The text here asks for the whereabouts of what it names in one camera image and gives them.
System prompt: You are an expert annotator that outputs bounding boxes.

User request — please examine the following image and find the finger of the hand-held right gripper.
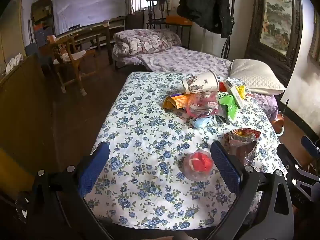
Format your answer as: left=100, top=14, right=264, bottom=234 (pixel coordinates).
left=301, top=135, right=320, bottom=159
left=276, top=144, right=320, bottom=205

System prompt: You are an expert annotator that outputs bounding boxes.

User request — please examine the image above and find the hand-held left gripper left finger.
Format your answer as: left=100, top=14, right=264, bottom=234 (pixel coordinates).
left=26, top=141, right=112, bottom=240

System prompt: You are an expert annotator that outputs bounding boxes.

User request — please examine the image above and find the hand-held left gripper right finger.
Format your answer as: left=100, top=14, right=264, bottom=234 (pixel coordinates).
left=205, top=140, right=295, bottom=240

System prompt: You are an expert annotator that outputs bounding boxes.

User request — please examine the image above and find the clear cup with red contents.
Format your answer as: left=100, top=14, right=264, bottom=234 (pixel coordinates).
left=182, top=150, right=215, bottom=182

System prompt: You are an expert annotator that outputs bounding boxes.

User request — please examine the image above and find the silver red snack bag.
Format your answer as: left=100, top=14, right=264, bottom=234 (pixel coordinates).
left=223, top=128, right=262, bottom=167

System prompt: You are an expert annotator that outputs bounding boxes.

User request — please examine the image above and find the blue face mask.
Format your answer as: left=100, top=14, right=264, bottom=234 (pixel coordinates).
left=191, top=115, right=215, bottom=130

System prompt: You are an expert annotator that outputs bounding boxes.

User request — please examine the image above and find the green packet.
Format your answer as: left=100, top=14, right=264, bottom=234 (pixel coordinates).
left=217, top=91, right=240, bottom=122

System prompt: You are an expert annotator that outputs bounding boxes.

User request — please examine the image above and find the pink plastic bag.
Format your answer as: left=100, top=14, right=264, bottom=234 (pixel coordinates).
left=186, top=92, right=224, bottom=119

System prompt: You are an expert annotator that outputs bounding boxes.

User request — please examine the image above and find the white medicine box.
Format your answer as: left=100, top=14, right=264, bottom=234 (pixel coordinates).
left=222, top=79, right=245, bottom=110

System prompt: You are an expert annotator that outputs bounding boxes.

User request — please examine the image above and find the yellow plastic bag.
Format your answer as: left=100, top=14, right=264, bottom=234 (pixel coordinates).
left=235, top=85, right=247, bottom=99

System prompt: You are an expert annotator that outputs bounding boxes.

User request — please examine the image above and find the orange box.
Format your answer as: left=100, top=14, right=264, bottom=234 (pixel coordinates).
left=164, top=93, right=194, bottom=110

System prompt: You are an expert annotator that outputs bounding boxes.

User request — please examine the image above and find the printed paper cup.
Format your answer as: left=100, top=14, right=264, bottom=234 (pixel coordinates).
left=182, top=70, right=220, bottom=95

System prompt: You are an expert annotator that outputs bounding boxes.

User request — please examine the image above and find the copper pot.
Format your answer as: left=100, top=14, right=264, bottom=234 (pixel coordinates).
left=272, top=100, right=286, bottom=133

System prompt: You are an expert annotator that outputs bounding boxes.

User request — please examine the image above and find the folded purple quilt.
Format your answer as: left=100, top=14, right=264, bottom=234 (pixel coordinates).
left=256, top=94, right=278, bottom=120

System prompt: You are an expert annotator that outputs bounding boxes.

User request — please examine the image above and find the white quilted pillow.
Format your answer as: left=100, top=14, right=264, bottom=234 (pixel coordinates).
left=229, top=59, right=286, bottom=96

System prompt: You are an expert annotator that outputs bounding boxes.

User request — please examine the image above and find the striped hanging cloth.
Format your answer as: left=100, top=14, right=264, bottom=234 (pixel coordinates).
left=309, top=14, right=320, bottom=63

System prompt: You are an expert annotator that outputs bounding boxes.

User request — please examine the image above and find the wooden chair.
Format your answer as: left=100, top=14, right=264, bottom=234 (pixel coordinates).
left=47, top=35, right=97, bottom=97

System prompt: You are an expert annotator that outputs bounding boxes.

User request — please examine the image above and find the purple floral bed sheet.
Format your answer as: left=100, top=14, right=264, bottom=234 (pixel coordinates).
left=112, top=46, right=232, bottom=77

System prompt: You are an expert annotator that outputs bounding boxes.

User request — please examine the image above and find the black metal coat stand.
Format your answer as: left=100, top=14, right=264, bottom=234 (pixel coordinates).
left=221, top=0, right=237, bottom=59

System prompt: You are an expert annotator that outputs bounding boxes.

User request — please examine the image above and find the white cloth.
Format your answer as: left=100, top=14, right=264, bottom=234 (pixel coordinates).
left=5, top=53, right=24, bottom=74

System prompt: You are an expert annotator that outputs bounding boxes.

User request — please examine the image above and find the dark framed landscape painting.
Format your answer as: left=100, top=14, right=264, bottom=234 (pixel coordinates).
left=244, top=0, right=304, bottom=80

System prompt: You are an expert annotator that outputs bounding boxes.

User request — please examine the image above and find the rolled floral quilt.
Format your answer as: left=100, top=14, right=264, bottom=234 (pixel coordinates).
left=112, top=29, right=182, bottom=57

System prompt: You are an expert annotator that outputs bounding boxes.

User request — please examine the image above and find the long wooden table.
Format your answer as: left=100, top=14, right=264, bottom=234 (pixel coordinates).
left=54, top=16, right=125, bottom=65

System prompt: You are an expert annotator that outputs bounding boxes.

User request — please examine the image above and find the orange cushion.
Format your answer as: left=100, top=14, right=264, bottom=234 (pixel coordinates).
left=166, top=15, right=193, bottom=26

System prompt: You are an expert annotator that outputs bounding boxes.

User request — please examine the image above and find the white hanging sheet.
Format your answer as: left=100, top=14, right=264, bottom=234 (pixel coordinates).
left=54, top=0, right=128, bottom=30

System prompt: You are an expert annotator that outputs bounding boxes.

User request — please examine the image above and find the cluttered shelf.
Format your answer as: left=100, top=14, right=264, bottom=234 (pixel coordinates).
left=31, top=0, right=54, bottom=48

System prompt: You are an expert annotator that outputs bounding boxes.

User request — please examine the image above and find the black jacket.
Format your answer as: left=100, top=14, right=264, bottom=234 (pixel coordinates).
left=176, top=0, right=234, bottom=38

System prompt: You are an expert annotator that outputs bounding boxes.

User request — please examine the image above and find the black metal chair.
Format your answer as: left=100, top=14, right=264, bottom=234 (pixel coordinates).
left=146, top=0, right=170, bottom=29

